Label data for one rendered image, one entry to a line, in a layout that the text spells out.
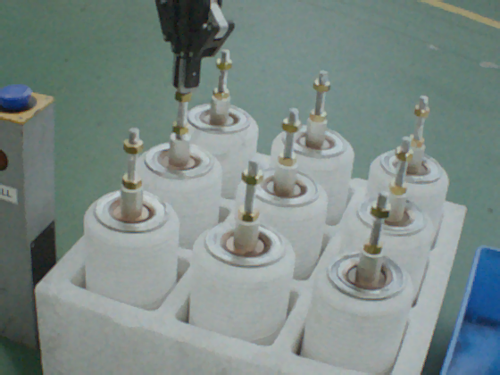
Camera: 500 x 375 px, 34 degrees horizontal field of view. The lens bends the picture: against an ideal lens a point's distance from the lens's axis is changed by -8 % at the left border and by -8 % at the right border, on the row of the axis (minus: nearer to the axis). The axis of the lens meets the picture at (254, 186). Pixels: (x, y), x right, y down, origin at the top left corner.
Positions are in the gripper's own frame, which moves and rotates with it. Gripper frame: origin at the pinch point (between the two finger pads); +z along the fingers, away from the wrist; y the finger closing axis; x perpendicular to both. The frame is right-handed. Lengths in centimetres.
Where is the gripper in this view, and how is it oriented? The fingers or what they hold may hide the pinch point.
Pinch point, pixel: (186, 71)
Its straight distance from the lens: 90.5
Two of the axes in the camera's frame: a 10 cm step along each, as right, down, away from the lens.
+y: 5.5, 4.6, -7.0
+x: 8.3, -2.0, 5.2
